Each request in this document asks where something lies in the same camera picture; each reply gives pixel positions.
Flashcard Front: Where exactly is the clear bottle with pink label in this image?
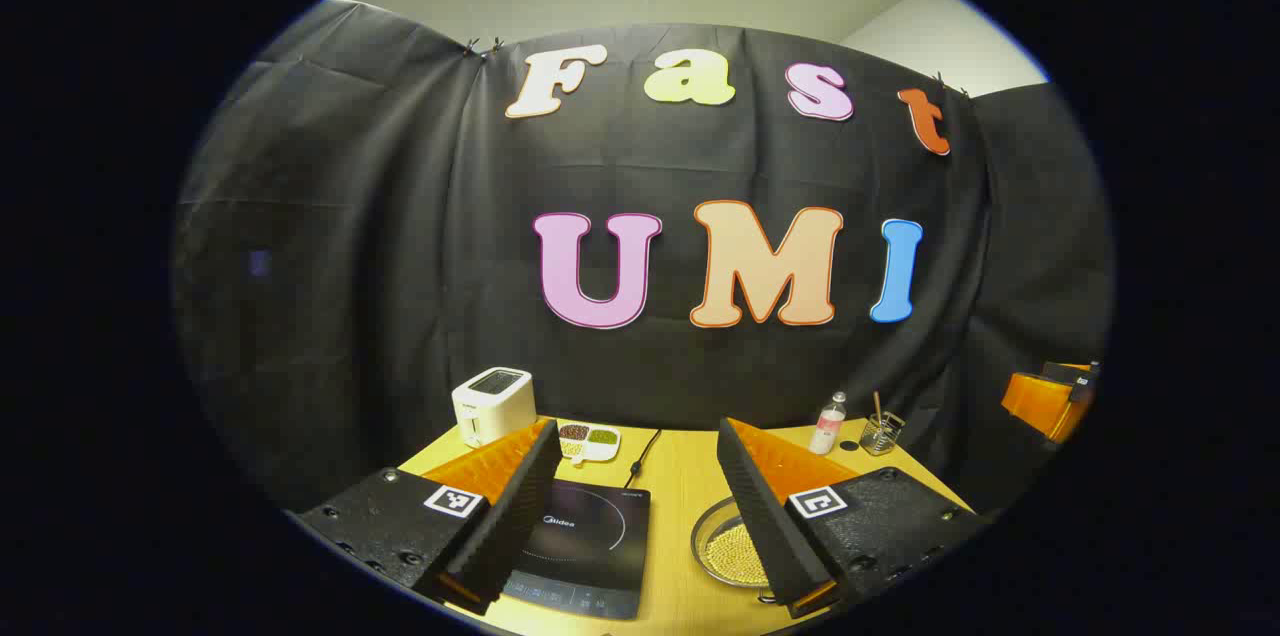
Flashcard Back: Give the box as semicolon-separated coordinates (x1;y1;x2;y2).
809;391;848;456

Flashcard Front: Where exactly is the wire mesh holder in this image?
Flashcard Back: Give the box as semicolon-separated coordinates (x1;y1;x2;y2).
860;412;906;457

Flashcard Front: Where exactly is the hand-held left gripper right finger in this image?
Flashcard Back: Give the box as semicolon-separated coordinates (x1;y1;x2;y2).
716;417;986;620

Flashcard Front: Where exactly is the white toaster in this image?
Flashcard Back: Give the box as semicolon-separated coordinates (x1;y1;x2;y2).
451;367;537;448

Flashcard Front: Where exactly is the black induction cooktop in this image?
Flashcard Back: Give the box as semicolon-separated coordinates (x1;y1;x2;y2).
500;478;652;621

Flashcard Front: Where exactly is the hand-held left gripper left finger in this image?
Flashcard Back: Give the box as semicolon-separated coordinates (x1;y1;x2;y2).
297;419;563;617

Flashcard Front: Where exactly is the pile of soybeans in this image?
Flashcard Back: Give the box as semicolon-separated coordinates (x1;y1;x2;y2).
703;521;769;587

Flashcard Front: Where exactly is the steel pot with black handles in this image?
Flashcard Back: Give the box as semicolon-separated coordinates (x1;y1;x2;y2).
690;496;791;609

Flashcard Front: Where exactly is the black power cable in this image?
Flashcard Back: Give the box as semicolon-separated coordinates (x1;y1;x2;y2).
624;429;663;489

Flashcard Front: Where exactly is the white divided bean dish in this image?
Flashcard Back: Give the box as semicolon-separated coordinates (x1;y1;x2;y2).
557;422;622;468

